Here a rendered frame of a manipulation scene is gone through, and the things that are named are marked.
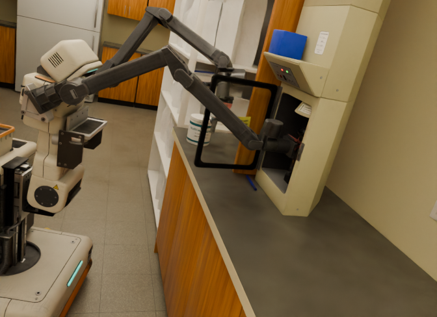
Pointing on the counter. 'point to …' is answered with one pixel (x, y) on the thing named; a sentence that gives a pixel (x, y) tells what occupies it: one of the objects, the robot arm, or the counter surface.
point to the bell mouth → (304, 109)
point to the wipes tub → (194, 128)
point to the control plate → (284, 73)
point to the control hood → (302, 73)
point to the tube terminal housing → (371, 32)
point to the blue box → (287, 44)
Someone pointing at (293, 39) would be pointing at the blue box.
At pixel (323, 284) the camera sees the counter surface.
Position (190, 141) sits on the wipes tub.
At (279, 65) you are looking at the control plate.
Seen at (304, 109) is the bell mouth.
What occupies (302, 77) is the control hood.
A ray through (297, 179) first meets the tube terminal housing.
